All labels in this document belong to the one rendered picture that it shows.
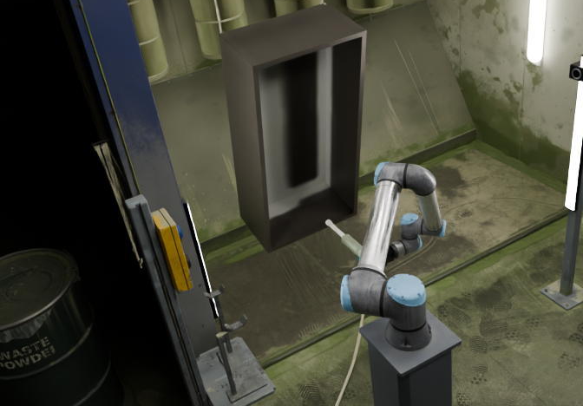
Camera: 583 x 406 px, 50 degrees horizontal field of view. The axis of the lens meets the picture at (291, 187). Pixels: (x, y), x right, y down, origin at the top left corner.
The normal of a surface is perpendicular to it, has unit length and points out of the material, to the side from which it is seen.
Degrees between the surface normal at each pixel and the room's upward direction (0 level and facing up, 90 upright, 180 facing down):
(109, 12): 90
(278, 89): 102
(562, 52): 90
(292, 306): 0
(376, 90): 57
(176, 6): 90
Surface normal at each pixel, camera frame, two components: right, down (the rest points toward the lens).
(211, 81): 0.32, -0.11
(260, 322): -0.14, -0.84
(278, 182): 0.50, 0.57
